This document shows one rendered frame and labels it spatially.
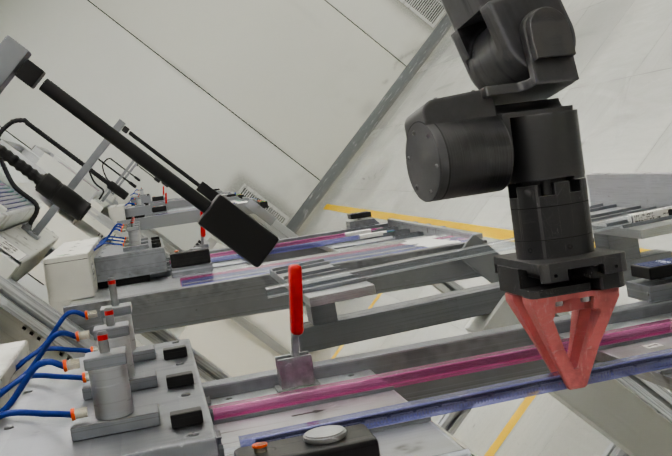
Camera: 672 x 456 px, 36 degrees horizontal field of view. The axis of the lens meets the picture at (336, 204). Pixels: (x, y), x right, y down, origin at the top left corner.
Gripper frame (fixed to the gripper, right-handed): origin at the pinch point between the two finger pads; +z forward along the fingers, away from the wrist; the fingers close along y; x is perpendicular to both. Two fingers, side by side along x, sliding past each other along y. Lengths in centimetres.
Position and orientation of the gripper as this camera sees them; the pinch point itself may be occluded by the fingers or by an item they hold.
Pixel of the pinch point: (571, 375)
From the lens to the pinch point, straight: 79.1
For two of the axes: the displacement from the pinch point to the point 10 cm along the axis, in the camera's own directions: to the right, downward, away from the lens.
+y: 1.8, 0.1, -9.8
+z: 1.3, 9.9, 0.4
